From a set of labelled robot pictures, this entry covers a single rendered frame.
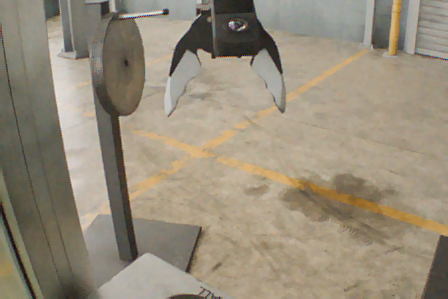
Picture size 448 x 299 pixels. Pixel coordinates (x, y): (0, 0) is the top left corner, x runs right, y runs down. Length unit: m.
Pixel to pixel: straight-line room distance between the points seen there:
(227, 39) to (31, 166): 0.23
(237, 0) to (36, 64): 0.26
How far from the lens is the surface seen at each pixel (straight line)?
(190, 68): 0.48
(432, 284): 0.55
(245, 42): 0.39
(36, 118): 0.23
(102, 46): 1.12
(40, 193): 0.24
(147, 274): 0.30
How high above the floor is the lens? 1.10
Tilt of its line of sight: 25 degrees down
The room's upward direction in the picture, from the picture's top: straight up
